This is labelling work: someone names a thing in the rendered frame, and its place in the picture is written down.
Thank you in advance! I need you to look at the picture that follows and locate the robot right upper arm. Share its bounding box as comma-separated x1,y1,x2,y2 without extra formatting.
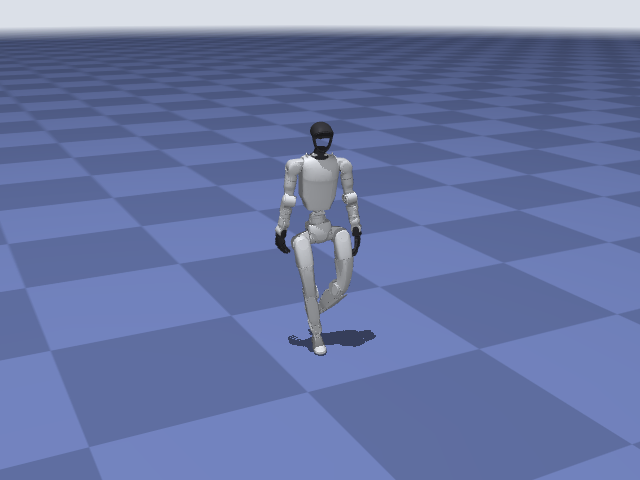
284,158,304,207

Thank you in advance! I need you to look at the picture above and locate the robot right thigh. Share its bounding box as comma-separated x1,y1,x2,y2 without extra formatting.
291,230,319,299

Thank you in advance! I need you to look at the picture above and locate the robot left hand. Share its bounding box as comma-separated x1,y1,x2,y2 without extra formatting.
352,227,362,256

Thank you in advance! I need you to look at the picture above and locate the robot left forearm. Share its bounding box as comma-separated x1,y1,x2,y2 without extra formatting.
346,191,361,233

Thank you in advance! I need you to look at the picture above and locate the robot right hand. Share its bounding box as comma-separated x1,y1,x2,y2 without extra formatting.
275,230,290,253

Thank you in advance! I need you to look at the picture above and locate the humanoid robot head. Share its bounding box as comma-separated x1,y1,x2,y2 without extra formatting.
308,122,334,160

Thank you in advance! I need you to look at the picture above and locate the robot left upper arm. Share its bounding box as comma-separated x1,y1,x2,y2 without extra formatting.
337,157,357,204

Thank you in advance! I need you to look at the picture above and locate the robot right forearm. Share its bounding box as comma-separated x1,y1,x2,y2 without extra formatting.
275,195,292,236

